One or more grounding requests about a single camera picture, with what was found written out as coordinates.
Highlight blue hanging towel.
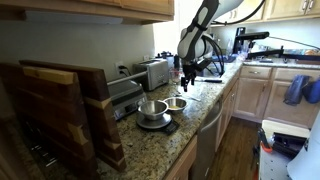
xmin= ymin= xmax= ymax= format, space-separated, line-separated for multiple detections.
xmin=302 ymin=79 xmax=320 ymax=104

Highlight small steel bowl with food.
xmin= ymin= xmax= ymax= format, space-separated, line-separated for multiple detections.
xmin=164 ymin=97 xmax=187 ymax=112

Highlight stainless dishwasher with handle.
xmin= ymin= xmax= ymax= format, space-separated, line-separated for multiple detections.
xmin=189 ymin=100 xmax=222 ymax=180

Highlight dark wooden cutting board front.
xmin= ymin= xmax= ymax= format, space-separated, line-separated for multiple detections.
xmin=0 ymin=63 xmax=100 ymax=180

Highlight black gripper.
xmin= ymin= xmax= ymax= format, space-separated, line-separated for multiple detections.
xmin=181 ymin=59 xmax=211 ymax=92

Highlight dark wooden cutting board rear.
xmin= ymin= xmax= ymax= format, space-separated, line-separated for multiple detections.
xmin=19 ymin=60 xmax=126 ymax=172

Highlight large steel mixing bowl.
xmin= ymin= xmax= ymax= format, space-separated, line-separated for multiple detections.
xmin=138 ymin=100 xmax=168 ymax=120

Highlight blue oven mitt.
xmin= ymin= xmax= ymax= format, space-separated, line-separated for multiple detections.
xmin=283 ymin=74 xmax=310 ymax=106

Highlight lower wooden cabinets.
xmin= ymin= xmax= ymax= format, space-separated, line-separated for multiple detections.
xmin=218 ymin=66 xmax=320 ymax=143

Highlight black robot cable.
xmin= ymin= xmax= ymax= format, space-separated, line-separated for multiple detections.
xmin=199 ymin=0 xmax=268 ymax=77

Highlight stainless panini grill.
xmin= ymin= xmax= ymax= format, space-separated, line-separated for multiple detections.
xmin=107 ymin=74 xmax=147 ymax=120

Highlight stainless steel toaster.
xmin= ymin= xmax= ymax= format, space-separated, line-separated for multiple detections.
xmin=133 ymin=59 xmax=169 ymax=91

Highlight wall power outlet with plug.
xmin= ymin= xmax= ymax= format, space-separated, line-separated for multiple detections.
xmin=115 ymin=61 xmax=131 ymax=77

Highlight black handled kitchen knife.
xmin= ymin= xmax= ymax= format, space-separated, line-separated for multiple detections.
xmin=195 ymin=78 xmax=222 ymax=83

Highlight dark wooden cutting board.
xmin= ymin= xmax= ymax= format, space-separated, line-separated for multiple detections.
xmin=0 ymin=63 xmax=100 ymax=180
xmin=19 ymin=60 xmax=126 ymax=172

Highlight upper wooden cabinets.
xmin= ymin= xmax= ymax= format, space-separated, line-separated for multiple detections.
xmin=0 ymin=0 xmax=174 ymax=25

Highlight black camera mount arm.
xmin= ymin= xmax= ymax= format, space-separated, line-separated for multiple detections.
xmin=232 ymin=27 xmax=320 ymax=61

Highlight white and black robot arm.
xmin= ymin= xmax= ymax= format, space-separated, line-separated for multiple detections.
xmin=177 ymin=0 xmax=243 ymax=91

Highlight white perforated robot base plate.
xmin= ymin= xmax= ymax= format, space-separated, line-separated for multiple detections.
xmin=252 ymin=119 xmax=320 ymax=180

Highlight wooden cabinets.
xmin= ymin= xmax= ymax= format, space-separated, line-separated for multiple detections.
xmin=0 ymin=0 xmax=174 ymax=25
xmin=218 ymin=66 xmax=320 ymax=143

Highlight round digital kitchen scale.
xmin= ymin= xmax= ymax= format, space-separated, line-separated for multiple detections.
xmin=136 ymin=113 xmax=179 ymax=135

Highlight glass jar with grains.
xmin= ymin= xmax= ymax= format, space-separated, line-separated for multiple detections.
xmin=169 ymin=68 xmax=181 ymax=84

